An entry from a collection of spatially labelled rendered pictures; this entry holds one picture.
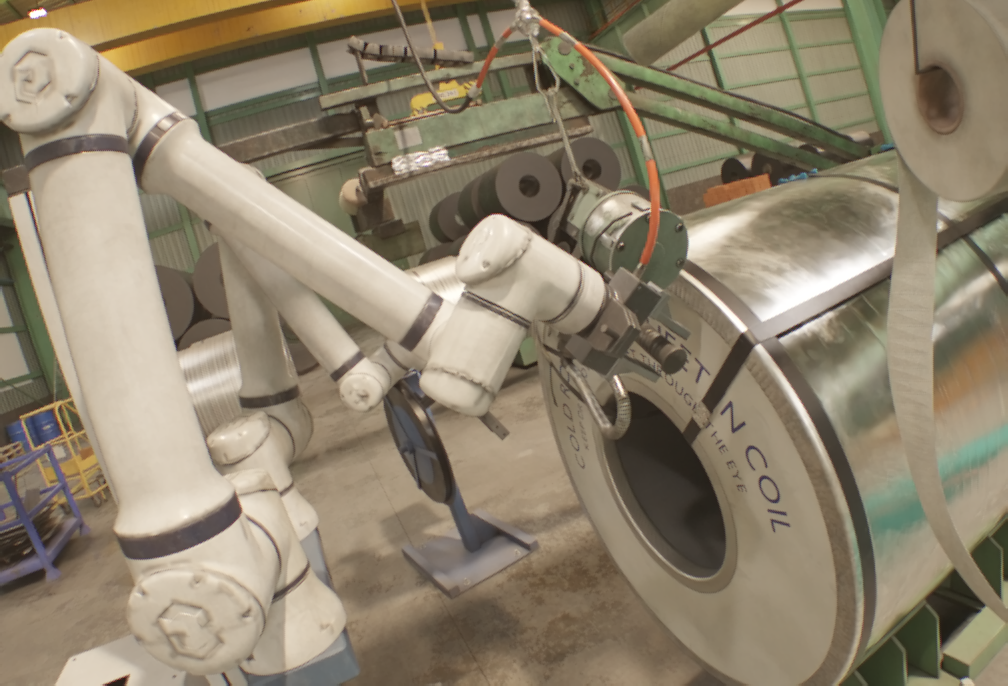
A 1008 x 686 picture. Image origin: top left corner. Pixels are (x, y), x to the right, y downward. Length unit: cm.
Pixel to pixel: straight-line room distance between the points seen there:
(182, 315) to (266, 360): 1089
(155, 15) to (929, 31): 1566
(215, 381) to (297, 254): 524
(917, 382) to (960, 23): 31
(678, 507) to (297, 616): 113
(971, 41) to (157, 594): 87
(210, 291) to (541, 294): 1169
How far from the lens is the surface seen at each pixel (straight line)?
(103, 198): 72
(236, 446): 135
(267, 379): 149
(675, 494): 177
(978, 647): 195
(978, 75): 47
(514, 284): 65
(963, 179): 50
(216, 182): 82
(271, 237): 80
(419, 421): 261
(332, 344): 128
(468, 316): 66
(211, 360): 612
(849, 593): 110
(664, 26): 51
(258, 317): 147
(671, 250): 96
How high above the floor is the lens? 145
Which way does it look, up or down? 8 degrees down
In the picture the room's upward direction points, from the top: 17 degrees counter-clockwise
